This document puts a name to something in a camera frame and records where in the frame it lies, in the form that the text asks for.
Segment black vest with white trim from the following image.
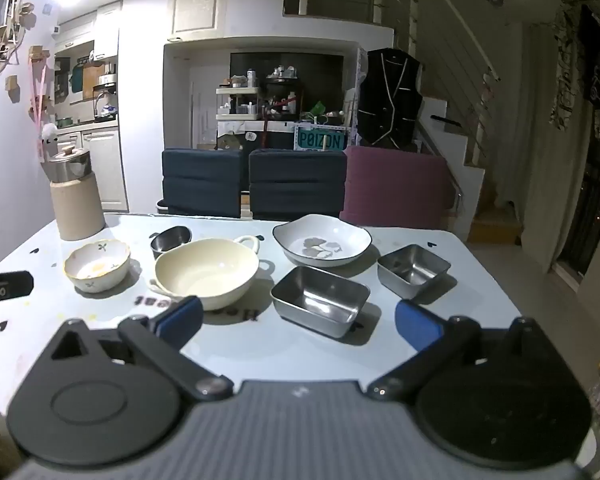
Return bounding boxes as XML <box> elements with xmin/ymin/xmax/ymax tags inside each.
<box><xmin>356</xmin><ymin>48</ymin><xmax>424</xmax><ymax>149</ymax></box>

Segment large rectangular steel container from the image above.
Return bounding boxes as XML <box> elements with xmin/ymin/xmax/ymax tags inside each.
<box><xmin>270</xmin><ymin>265</ymin><xmax>371</xmax><ymax>338</ymax></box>

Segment small rectangular steel container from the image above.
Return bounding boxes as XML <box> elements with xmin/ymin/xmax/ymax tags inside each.
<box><xmin>377</xmin><ymin>244</ymin><xmax>452</xmax><ymax>300</ymax></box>

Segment white shelf rack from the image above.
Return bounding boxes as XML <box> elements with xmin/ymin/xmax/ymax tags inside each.
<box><xmin>216</xmin><ymin>86</ymin><xmax>262</xmax><ymax>121</ymax></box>

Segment white staircase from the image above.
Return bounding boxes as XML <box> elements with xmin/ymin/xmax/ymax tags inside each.
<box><xmin>420</xmin><ymin>97</ymin><xmax>523</xmax><ymax>246</ymax></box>

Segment small round steel bowl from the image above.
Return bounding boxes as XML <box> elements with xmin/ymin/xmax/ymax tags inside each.
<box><xmin>150</xmin><ymin>226</ymin><xmax>193</xmax><ymax>261</ymax></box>

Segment white lower kitchen cabinets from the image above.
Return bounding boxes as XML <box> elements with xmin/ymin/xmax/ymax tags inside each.
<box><xmin>55</xmin><ymin>127</ymin><xmax>130</xmax><ymax>213</ymax></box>

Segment cream cabinet door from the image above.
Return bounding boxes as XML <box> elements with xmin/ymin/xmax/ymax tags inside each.
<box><xmin>169</xmin><ymin>0</ymin><xmax>230</xmax><ymax>40</ymax></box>

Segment white kitchen cabinets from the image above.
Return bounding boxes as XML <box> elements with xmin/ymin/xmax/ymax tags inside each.
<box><xmin>55</xmin><ymin>2</ymin><xmax>123</xmax><ymax>61</ymax></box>
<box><xmin>55</xmin><ymin>127</ymin><xmax>130</xmax><ymax>213</ymax></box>

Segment floral ceramic bowl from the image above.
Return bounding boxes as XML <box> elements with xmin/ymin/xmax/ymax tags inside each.
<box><xmin>63</xmin><ymin>240</ymin><xmax>132</xmax><ymax>294</ymax></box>

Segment pink wall ribbon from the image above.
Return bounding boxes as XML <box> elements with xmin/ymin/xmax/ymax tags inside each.
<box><xmin>27</xmin><ymin>47</ymin><xmax>52</xmax><ymax>126</ymax></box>

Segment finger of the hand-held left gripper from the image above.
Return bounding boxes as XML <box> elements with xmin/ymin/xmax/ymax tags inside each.
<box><xmin>0</xmin><ymin>271</ymin><xmax>34</xmax><ymax>302</ymax></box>

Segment cream bowl with handles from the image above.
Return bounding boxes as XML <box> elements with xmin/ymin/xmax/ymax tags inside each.
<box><xmin>148</xmin><ymin>235</ymin><xmax>271</xmax><ymax>311</ymax></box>

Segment purple chair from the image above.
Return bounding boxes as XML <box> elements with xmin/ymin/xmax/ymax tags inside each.
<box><xmin>341</xmin><ymin>146</ymin><xmax>453</xmax><ymax>232</ymax></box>

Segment black shelf with bottles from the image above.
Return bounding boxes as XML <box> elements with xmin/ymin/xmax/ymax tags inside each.
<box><xmin>265</xmin><ymin>66</ymin><xmax>306</xmax><ymax>116</ymax></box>

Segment white plate with blue rim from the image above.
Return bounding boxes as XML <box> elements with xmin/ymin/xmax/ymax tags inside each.
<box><xmin>272</xmin><ymin>214</ymin><xmax>372</xmax><ymax>268</ymax></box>

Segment beige canister with steel lid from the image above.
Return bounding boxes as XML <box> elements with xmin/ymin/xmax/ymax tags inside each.
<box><xmin>47</xmin><ymin>144</ymin><xmax>106</xmax><ymax>242</ymax></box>

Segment dark blue chair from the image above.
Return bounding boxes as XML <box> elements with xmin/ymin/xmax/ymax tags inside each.
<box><xmin>161</xmin><ymin>148</ymin><xmax>244</xmax><ymax>219</ymax></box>
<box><xmin>248</xmin><ymin>149</ymin><xmax>348</xmax><ymax>222</ymax></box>

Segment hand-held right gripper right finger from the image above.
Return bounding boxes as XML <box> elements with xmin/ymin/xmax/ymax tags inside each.
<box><xmin>367</xmin><ymin>300</ymin><xmax>551</xmax><ymax>402</ymax></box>

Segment teal sign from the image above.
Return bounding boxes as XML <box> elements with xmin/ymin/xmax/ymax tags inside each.
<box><xmin>293</xmin><ymin>128</ymin><xmax>349</xmax><ymax>152</ymax></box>

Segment white plush toy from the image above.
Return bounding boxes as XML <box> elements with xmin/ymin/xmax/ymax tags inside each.
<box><xmin>40</xmin><ymin>122</ymin><xmax>60</xmax><ymax>163</ymax></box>

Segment hanging dark clothes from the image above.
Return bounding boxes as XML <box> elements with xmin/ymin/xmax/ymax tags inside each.
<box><xmin>550</xmin><ymin>0</ymin><xmax>600</xmax><ymax>131</ymax></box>

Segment stair cable railing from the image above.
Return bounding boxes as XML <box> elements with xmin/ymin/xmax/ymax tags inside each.
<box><xmin>284</xmin><ymin>0</ymin><xmax>501</xmax><ymax>83</ymax></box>

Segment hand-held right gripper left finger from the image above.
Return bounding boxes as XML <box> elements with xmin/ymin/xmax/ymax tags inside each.
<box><xmin>47</xmin><ymin>296</ymin><xmax>235</xmax><ymax>402</ymax></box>

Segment white upper kitchen cabinets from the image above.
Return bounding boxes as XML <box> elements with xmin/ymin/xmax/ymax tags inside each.
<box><xmin>55</xmin><ymin>2</ymin><xmax>123</xmax><ymax>61</ymax></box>

